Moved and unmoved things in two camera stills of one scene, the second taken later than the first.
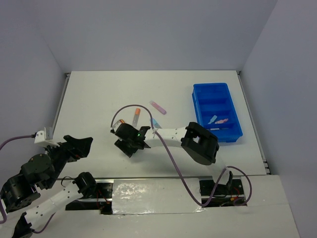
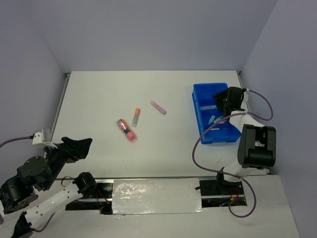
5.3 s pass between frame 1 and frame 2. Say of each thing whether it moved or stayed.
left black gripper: stayed
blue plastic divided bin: stayed
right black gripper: moved
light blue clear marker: moved
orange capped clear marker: stayed
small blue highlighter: stayed
